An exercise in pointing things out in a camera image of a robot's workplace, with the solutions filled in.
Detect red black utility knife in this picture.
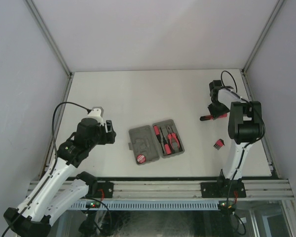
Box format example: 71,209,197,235
200,114,227,121

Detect grey plastic tool case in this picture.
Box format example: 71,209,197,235
129,119,185,165

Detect black electrical tape roll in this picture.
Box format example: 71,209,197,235
136,154,146,164

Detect red-handled screwdriver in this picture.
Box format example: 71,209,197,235
160,128,172,156
153,125,164,154

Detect red black pliers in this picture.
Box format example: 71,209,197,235
167,125,182,152

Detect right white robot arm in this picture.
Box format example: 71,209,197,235
208,80,265,197

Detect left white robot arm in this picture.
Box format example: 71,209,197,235
3,118,116,237

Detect red black bit holder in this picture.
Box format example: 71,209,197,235
213,139,225,150

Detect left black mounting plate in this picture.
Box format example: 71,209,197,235
86,181,114,199

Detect black mounting plate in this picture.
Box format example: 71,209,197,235
200,182,247,198
86,181,114,199

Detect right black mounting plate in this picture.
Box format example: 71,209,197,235
200,182,247,198

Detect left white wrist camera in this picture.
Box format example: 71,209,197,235
87,107,104,126

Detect left black camera cable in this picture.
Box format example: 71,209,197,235
1,101,92,237

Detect black camera cable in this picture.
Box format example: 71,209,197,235
1,101,92,237
221,71,266,200

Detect right black camera cable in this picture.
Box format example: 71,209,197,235
221,71,266,200

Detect blue slotted cable duct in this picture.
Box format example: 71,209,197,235
68,200,220,211

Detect right aluminium frame post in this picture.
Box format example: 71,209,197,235
242,0,291,152

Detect aluminium frame post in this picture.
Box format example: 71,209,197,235
242,0,291,152
23,0,74,149

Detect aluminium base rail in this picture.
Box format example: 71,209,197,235
110,180,294,200

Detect left aluminium frame post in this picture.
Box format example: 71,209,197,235
23,0,74,149

